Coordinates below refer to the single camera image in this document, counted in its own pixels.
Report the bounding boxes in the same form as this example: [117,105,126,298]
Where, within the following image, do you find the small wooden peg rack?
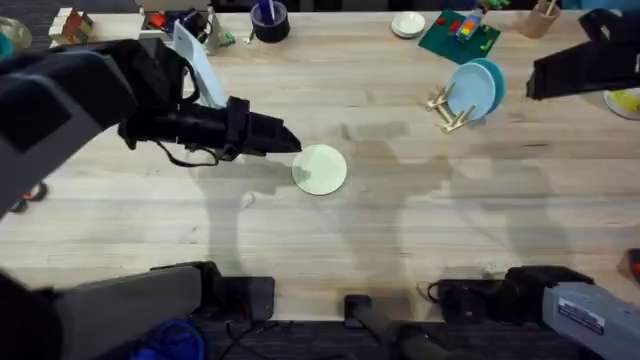
[424,82,477,134]

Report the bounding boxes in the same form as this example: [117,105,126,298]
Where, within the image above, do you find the small white plate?
[390,10,427,40]

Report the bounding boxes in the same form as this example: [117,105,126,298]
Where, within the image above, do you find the heap of tools and parts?
[141,6,237,52]

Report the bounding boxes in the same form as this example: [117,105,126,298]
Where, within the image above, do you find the box of wooden blocks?
[47,6,96,48]

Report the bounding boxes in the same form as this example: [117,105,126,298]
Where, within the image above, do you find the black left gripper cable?
[153,139,222,169]

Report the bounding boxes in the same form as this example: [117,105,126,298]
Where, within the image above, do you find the green board with toy blocks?
[417,5,502,66]

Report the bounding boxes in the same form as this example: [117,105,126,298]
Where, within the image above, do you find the pale green plate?
[291,143,348,197]

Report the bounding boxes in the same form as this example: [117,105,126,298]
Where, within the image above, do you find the clear glass bowl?
[0,16,33,52]

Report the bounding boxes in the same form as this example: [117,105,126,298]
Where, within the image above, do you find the white plate with yellow item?
[602,88,640,122]

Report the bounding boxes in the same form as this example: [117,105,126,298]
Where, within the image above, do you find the light blue plate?
[445,61,497,122]

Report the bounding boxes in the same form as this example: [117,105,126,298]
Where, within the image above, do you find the red and black tool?
[617,248,640,281]

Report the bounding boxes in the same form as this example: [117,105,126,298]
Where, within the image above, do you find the black floor cable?
[218,319,297,360]

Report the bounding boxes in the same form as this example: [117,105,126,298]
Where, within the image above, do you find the blue cloth bundle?
[130,319,207,360]

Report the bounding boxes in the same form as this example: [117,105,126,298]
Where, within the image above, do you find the red and black scissors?
[8,181,50,214]

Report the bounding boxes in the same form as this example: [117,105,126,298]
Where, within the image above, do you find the tan cup with sticks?
[516,0,563,40]

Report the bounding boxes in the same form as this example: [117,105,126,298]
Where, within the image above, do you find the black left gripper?
[107,38,303,162]

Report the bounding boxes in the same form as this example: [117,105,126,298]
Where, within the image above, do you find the teal plate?
[469,57,507,115]

